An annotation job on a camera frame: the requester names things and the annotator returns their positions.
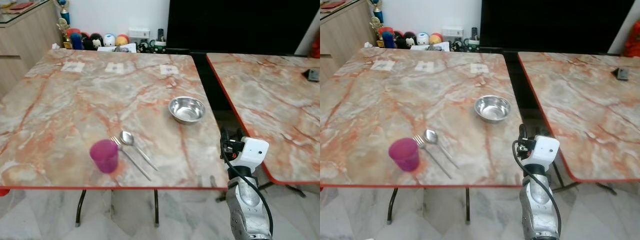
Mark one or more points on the small black device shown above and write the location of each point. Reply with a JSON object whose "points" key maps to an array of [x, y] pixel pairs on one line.
{"points": [[313, 75], [621, 74]]}

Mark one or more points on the red plush object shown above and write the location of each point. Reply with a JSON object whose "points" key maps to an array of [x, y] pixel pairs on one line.
{"points": [[315, 48], [633, 46]]}

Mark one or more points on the silver metal spoon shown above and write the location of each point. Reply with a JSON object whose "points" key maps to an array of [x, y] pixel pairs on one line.
{"points": [[430, 136], [127, 138]]}

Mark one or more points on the orange round toy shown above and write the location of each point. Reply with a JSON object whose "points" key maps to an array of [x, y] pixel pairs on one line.
{"points": [[435, 38], [122, 39]]}

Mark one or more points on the red flat book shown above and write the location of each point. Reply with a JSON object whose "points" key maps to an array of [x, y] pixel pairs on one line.
{"points": [[333, 4], [21, 6]]}

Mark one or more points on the blue trophy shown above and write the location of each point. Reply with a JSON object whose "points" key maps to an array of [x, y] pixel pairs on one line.
{"points": [[377, 11], [64, 12]]}

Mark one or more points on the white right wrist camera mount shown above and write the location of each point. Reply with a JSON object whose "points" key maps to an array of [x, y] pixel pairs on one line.
{"points": [[253, 151], [545, 150]]}

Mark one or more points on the marble table with paper labels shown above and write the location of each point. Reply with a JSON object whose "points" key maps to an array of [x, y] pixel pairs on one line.
{"points": [[90, 105], [400, 102]]}

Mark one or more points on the red and blue toy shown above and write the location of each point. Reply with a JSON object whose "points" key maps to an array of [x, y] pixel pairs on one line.
{"points": [[75, 37], [387, 36]]}

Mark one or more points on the white paper label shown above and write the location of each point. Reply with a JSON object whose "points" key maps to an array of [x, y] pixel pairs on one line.
{"points": [[479, 68], [114, 68], [72, 66], [169, 69], [382, 65], [424, 66]]}

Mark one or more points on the stainless steel bowl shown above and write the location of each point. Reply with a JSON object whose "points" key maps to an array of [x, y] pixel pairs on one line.
{"points": [[186, 110], [492, 109]]}

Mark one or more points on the black plush toy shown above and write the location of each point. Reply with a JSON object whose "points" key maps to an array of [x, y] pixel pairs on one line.
{"points": [[95, 41], [408, 40]]}

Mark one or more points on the green and white mug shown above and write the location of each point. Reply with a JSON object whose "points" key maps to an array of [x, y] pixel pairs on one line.
{"points": [[473, 44], [160, 46]]}

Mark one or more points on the wooden cabinet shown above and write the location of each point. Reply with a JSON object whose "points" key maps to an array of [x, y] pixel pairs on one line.
{"points": [[345, 35], [25, 40]]}

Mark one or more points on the pink plastic cup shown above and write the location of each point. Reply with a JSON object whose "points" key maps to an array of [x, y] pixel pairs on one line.
{"points": [[104, 157], [404, 155]]}

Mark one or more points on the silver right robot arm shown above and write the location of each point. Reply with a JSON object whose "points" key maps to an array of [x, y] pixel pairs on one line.
{"points": [[243, 205], [536, 205]]}

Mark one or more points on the gold trophy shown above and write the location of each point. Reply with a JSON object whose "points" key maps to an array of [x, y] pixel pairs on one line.
{"points": [[63, 30], [376, 29]]}

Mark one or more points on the marble table with black device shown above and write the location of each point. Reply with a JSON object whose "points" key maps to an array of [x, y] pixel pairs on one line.
{"points": [[585, 105], [270, 105]]}

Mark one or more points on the silver metal fork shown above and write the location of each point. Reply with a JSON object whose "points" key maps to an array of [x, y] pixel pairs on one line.
{"points": [[433, 157], [131, 159]]}

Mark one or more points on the white wall socket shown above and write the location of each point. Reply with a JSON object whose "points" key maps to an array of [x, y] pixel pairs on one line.
{"points": [[452, 33], [138, 34]]}

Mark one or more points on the large black screen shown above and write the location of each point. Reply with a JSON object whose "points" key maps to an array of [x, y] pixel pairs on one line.
{"points": [[555, 25]]}

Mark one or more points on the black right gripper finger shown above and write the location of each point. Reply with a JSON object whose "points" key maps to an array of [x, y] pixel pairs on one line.
{"points": [[533, 131], [239, 134], [520, 131], [224, 135]]}

